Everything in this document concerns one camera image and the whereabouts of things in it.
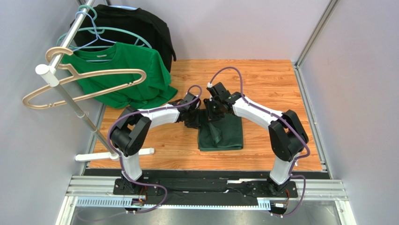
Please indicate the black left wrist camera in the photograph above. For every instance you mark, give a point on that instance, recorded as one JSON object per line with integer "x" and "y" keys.
{"x": 189, "y": 99}

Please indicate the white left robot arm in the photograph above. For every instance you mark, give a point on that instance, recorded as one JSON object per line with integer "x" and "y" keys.
{"x": 128, "y": 133}

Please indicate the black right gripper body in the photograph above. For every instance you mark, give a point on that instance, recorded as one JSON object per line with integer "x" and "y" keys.
{"x": 213, "y": 111}

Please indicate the teal plastic hanger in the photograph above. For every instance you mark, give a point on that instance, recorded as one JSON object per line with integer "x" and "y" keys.
{"x": 110, "y": 33}

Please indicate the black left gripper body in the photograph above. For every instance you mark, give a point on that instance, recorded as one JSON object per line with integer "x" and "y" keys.
{"x": 193, "y": 121}

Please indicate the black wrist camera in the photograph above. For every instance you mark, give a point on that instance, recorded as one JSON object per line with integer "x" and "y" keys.
{"x": 218, "y": 91}
{"x": 189, "y": 99}

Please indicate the aluminium frame rail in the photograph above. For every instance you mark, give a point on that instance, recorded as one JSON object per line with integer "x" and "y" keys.
{"x": 98, "y": 191}

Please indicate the light blue wire hanger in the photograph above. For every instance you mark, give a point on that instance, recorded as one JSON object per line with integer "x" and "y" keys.
{"x": 97, "y": 34}

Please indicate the dark green cloth napkin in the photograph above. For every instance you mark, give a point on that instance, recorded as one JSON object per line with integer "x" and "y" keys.
{"x": 224, "y": 134}

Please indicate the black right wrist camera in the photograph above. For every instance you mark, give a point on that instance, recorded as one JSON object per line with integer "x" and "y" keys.
{"x": 218, "y": 91}

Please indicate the black t-shirt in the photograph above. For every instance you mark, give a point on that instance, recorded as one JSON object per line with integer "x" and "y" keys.
{"x": 142, "y": 23}

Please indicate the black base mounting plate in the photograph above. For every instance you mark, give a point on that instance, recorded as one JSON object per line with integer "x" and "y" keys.
{"x": 253, "y": 188}

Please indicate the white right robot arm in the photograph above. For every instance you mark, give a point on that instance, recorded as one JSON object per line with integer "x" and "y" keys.
{"x": 287, "y": 135}

